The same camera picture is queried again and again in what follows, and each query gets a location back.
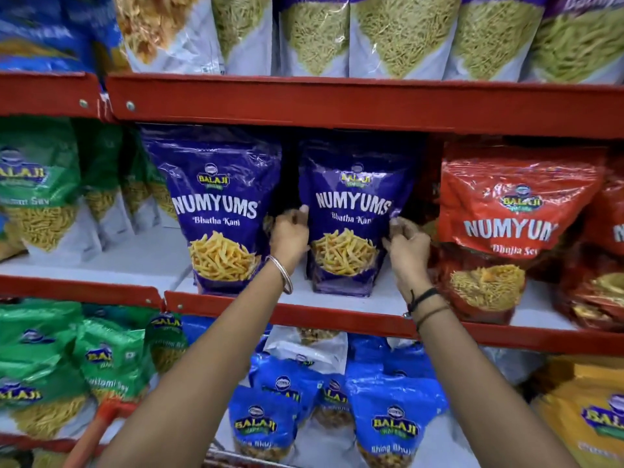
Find person's left forearm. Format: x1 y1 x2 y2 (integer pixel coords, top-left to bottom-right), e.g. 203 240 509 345
95 260 293 468

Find pile of bright blue packets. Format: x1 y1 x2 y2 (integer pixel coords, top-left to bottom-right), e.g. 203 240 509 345
181 314 450 468

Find dark blue snack packet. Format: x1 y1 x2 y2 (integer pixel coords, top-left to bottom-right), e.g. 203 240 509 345
63 0 131 77
0 0 96 73

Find orange cart handle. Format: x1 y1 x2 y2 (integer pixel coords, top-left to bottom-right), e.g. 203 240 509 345
62 399 139 468

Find white clear snack packet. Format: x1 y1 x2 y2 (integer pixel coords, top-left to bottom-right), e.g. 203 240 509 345
480 346 548 386
263 326 350 376

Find red snack packet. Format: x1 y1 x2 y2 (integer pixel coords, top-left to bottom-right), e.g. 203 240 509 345
553 248 624 333
431 241 528 325
582 156 624 259
436 143 606 261

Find thin dark thread bracelet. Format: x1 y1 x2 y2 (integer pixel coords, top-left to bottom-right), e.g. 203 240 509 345
415 305 452 332

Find person's left hand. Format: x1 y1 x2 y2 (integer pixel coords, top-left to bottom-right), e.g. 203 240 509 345
269 205 311 274

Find black cord bracelet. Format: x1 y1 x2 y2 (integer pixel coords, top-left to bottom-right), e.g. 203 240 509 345
404 287 440 319

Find red metal shelf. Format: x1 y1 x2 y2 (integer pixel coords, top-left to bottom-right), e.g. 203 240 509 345
0 224 193 310
0 72 104 120
106 73 624 140
164 260 624 357

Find person's right forearm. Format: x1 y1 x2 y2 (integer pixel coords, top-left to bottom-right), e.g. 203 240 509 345
400 282 581 468

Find silver bangle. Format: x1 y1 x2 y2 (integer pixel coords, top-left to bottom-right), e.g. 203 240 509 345
265 254 294 295

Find row of white purple packets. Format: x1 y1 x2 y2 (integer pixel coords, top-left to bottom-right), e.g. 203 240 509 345
113 0 624 85

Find yellow snack packet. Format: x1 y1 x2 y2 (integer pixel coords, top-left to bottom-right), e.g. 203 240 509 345
530 355 624 468

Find purple snack packet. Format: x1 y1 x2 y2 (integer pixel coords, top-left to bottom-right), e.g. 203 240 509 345
298 135 421 298
140 125 283 296

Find person's right hand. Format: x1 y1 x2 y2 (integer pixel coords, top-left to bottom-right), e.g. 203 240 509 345
382 216 433 297

